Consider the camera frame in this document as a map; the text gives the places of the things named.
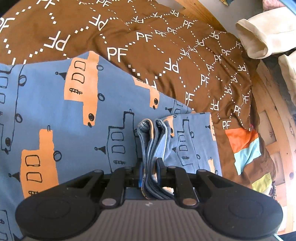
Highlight blue pajama pants orange cars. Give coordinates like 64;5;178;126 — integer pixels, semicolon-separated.
1;51;222;240

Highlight brown PF patterned duvet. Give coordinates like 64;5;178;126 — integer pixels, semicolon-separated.
1;1;276;192

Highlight white hanging garment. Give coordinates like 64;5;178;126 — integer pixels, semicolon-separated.
235;6;295;103

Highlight wooden bed frame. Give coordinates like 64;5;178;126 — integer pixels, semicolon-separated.
176;1;295;235

